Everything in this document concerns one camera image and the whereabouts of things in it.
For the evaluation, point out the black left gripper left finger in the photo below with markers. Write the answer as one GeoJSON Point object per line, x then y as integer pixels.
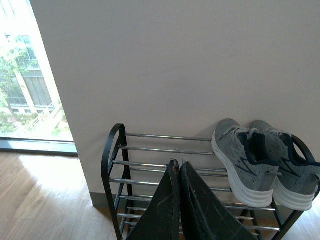
{"type": "Point", "coordinates": [161, 220]}

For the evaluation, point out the grey knit sneaker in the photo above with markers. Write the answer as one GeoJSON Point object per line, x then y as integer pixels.
{"type": "Point", "coordinates": [250, 169]}
{"type": "Point", "coordinates": [296, 187]}

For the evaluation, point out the black metal shoe rack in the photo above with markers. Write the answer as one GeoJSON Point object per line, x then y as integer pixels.
{"type": "Point", "coordinates": [130, 186]}

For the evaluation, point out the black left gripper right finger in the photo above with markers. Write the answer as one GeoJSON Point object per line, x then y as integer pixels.
{"type": "Point", "coordinates": [203, 216]}

